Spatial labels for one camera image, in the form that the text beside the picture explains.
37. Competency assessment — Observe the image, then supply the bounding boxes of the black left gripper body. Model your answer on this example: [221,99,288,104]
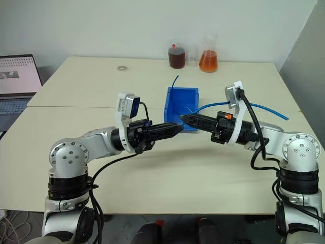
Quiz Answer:
[126,119,156,155]

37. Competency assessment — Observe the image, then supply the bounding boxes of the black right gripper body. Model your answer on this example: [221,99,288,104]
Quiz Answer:
[210,111,238,145]

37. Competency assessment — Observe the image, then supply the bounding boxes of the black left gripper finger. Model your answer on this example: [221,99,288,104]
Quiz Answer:
[149,129,182,140]
[149,123,184,134]

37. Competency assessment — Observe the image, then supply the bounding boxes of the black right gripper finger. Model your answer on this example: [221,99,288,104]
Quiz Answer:
[181,119,218,133]
[179,113,219,125]

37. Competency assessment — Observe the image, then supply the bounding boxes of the long blue cable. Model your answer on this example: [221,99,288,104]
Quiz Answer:
[195,101,290,120]

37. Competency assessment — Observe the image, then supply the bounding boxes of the blue plastic bin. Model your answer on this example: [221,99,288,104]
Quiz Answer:
[162,87,200,133]

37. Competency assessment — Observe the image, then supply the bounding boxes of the orange liquid conical flask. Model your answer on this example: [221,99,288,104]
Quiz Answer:
[199,33,219,73]

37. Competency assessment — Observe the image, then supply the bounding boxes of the clear glass beaker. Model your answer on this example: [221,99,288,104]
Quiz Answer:
[187,45,199,68]

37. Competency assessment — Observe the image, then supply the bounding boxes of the beaker with dark liquid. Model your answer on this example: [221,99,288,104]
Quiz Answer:
[167,43,186,69]

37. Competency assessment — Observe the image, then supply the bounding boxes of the dark rounded shape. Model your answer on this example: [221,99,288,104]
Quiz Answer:
[131,222,163,244]
[197,216,223,244]

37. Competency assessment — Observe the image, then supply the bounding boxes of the grey partition panel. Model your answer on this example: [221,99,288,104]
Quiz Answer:
[278,0,325,153]

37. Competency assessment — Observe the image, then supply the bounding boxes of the open grey laptop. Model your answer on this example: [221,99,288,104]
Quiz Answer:
[0,54,43,133]

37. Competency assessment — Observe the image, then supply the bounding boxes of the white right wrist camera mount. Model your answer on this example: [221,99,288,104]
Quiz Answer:
[223,80,246,147]

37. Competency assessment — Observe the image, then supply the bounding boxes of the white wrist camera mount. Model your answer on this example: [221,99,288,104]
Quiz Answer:
[223,80,246,147]
[114,92,142,153]

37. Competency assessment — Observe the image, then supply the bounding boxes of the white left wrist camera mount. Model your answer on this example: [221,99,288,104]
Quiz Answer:
[114,92,142,153]

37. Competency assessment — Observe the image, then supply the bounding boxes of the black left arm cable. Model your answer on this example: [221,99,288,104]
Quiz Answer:
[86,101,153,244]

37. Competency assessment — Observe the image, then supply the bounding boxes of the white floor cables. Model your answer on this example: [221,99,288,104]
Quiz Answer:
[0,209,31,244]

